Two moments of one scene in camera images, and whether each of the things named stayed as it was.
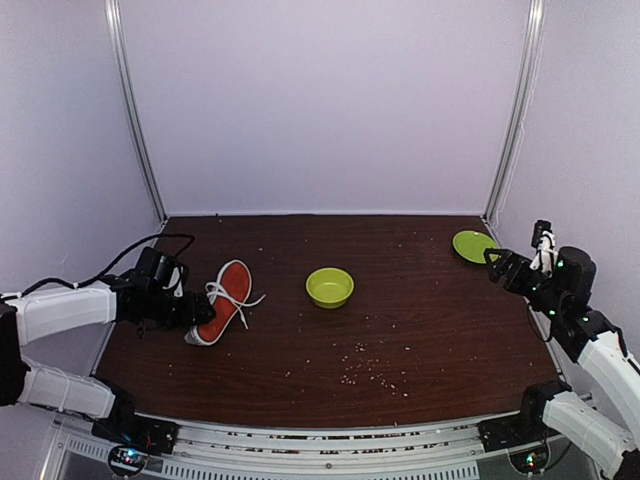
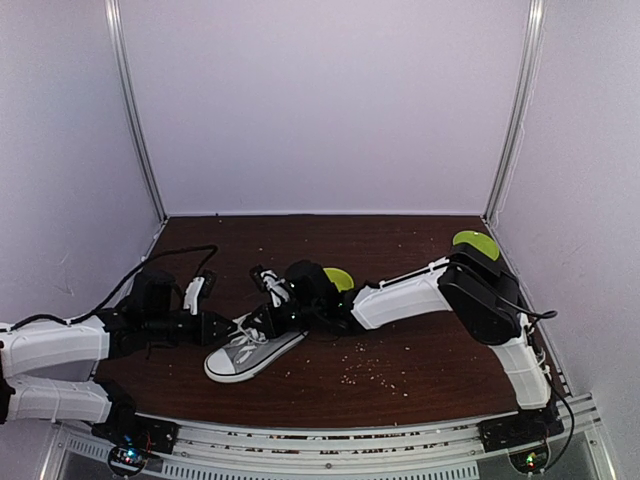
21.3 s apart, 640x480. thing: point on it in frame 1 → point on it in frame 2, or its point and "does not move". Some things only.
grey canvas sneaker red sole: [228, 291] → [254, 344]
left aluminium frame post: [113, 12] does not move
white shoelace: [213, 289] → [244, 340]
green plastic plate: [471, 245] does not move
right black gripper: [517, 262] → [276, 320]
